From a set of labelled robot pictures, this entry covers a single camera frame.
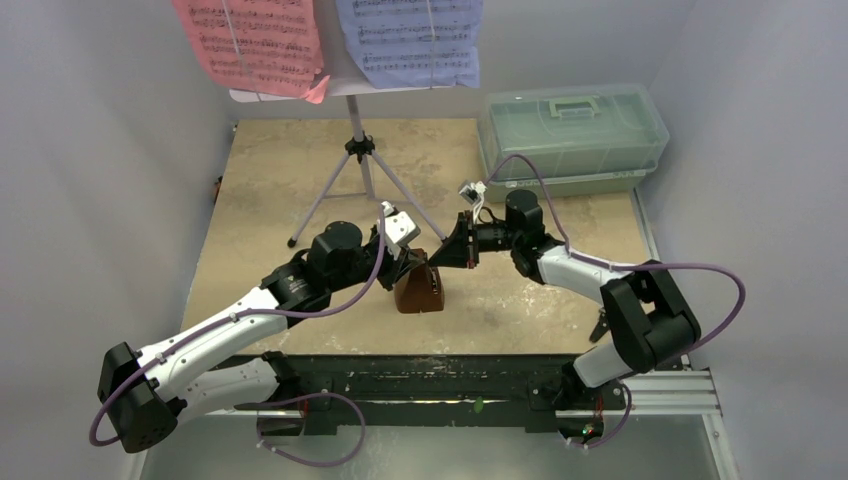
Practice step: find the aluminium frame rails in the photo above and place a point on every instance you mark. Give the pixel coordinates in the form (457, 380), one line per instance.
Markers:
(672, 388)

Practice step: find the white sheet music pages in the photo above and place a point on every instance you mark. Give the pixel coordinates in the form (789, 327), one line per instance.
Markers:
(414, 43)

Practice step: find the black handled tool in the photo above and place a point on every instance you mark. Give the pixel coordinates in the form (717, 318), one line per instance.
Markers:
(600, 329)

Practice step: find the translucent green storage box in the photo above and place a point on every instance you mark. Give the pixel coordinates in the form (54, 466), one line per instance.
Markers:
(569, 141)

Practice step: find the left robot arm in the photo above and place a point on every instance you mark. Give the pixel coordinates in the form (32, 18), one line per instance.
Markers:
(146, 393)

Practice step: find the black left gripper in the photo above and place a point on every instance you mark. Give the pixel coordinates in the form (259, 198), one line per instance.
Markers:
(397, 268)

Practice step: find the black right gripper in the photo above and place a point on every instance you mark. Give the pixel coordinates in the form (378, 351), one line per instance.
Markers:
(471, 240)

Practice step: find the brown wooden metronome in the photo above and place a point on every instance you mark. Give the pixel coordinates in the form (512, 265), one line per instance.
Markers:
(420, 290)

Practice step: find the pink paper folder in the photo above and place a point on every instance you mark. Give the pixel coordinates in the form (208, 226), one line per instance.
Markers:
(264, 47)

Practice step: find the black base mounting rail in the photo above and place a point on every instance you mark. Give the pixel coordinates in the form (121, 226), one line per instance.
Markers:
(315, 394)

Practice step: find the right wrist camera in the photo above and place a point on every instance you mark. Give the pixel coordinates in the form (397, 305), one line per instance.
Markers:
(474, 194)

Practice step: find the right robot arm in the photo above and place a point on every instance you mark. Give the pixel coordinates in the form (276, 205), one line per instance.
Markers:
(648, 317)

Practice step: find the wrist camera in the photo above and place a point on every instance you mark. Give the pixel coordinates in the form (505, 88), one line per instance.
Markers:
(474, 194)
(398, 229)

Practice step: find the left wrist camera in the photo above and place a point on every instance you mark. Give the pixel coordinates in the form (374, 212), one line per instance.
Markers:
(398, 229)

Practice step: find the lilac perforated music stand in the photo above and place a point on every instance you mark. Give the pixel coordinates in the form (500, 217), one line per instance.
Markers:
(348, 82)

